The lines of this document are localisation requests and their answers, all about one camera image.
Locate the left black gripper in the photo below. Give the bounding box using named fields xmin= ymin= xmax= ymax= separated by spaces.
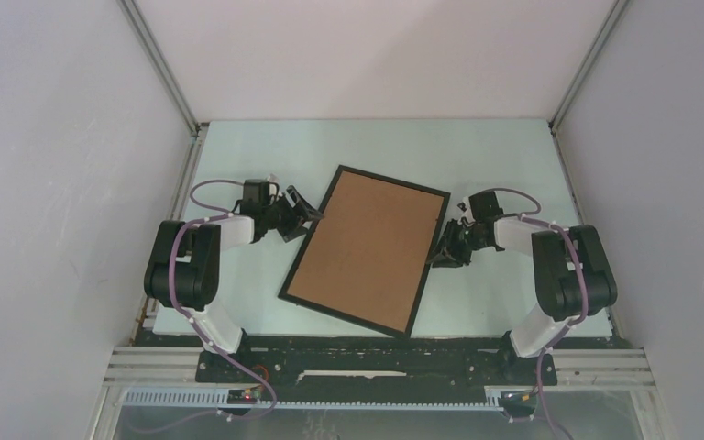
xmin=262 ymin=186 xmax=324 ymax=243

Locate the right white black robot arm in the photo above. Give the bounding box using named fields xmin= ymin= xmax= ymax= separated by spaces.
xmin=426 ymin=188 xmax=618 ymax=383

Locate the aluminium corner post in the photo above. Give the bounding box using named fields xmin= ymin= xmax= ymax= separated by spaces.
xmin=549 ymin=0 xmax=632 ymax=135
xmin=115 ymin=0 xmax=203 ymax=136

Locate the brown frame backing board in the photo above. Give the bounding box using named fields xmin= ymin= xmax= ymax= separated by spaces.
xmin=285 ymin=170 xmax=445 ymax=333

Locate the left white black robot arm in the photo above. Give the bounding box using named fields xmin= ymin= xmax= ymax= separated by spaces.
xmin=144 ymin=176 xmax=324 ymax=382

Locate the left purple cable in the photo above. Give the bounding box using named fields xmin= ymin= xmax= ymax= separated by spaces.
xmin=168 ymin=179 xmax=279 ymax=424

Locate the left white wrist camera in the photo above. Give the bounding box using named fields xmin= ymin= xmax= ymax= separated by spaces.
xmin=267 ymin=174 xmax=281 ymax=196

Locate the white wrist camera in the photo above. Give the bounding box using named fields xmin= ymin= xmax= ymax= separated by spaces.
xmin=267 ymin=174 xmax=281 ymax=196
xmin=456 ymin=197 xmax=470 ymax=213

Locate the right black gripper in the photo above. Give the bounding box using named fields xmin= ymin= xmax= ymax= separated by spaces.
xmin=424 ymin=219 xmax=488 ymax=269

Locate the right aluminium corner post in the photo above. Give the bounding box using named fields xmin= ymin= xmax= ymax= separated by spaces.
xmin=549 ymin=0 xmax=632 ymax=135

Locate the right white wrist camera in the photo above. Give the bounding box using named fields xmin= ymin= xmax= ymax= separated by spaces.
xmin=456 ymin=197 xmax=470 ymax=213

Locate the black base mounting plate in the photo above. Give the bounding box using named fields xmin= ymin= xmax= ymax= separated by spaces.
xmin=134 ymin=330 xmax=651 ymax=403

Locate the left aluminium corner post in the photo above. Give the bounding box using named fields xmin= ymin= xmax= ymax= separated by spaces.
xmin=115 ymin=0 xmax=203 ymax=136

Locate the white cable duct strip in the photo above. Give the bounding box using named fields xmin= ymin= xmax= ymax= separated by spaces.
xmin=121 ymin=387 xmax=501 ymax=411

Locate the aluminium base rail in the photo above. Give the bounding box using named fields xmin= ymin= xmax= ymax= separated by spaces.
xmin=88 ymin=336 xmax=673 ymax=439

